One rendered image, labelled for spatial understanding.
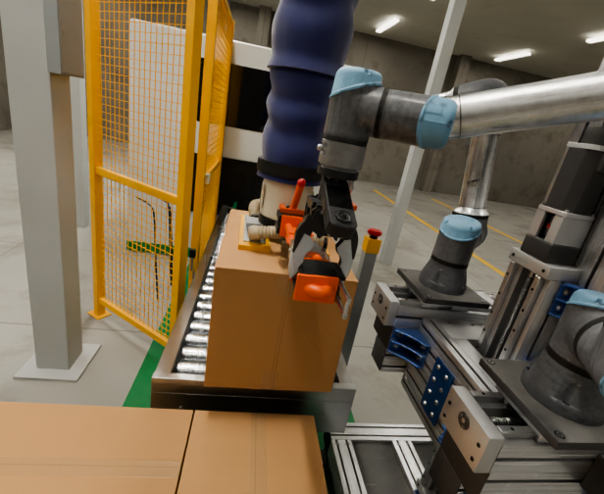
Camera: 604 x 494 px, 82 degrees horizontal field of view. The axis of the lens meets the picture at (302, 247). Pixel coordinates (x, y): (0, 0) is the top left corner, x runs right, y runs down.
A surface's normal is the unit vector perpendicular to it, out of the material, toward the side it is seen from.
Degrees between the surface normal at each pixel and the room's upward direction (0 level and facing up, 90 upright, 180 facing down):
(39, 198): 90
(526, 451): 90
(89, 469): 0
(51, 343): 90
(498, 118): 109
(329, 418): 90
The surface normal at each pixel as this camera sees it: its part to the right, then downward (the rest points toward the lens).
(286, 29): -0.62, 0.24
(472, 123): -0.24, 0.62
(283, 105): -0.44, -0.11
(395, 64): 0.13, 0.36
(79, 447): 0.18, -0.92
